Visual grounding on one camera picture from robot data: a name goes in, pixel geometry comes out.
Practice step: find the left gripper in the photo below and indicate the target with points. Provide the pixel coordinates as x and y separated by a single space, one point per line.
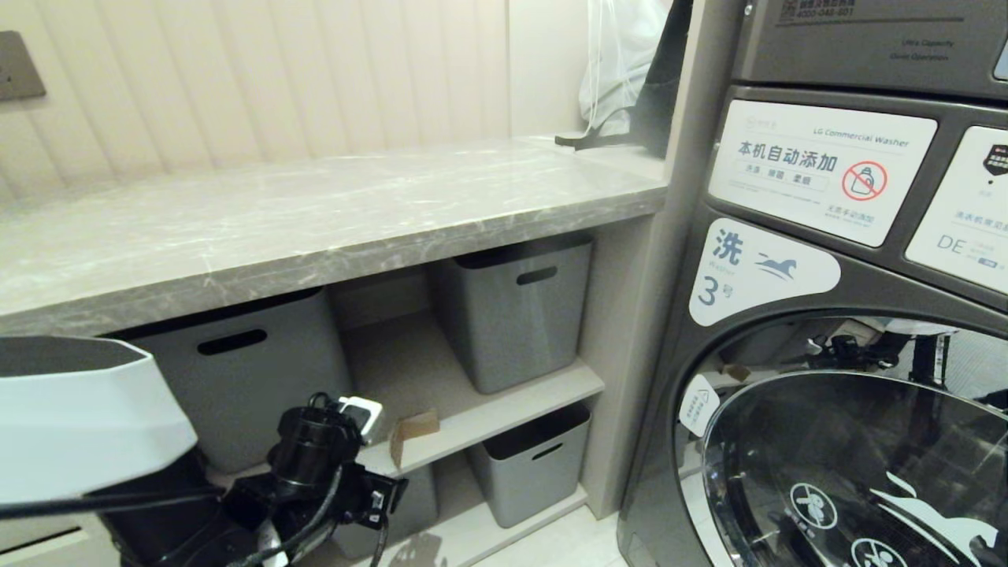
315 445

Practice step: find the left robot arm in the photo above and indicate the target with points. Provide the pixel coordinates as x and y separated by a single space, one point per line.
177 531

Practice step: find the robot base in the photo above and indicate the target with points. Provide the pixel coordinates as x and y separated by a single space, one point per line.
87 425

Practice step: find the large grey storage bin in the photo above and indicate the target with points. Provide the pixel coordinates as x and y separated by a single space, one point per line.
260 386

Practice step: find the small grey storage bin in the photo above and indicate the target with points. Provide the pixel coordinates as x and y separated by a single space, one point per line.
535 472

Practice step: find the brown cardboard piece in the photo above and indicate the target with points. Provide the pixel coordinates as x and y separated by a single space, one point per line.
416 431

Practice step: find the beige shelf unit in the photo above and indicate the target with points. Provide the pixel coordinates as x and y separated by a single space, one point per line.
622 354

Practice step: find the small white pentagon sticker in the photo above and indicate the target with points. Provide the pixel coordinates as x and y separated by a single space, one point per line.
697 405

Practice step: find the white sticker with horse print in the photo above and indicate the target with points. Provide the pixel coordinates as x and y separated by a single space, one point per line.
728 279

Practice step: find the white plastic bag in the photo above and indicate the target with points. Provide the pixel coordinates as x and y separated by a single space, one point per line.
618 63

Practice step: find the black bag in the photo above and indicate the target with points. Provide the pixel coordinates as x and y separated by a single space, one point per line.
661 94

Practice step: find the round glass washer door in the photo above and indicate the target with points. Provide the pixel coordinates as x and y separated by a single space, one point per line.
850 457

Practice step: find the grey washing machine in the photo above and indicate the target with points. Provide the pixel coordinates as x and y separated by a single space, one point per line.
835 291

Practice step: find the white sticker with red symbol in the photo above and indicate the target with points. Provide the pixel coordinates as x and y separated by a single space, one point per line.
787 169

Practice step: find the white instruction sticker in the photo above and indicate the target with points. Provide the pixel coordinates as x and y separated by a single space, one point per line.
961 228

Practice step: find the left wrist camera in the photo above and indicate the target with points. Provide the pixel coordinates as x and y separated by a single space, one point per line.
361 413

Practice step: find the grey wall switch plate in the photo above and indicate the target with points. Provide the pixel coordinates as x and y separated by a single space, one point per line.
17 67

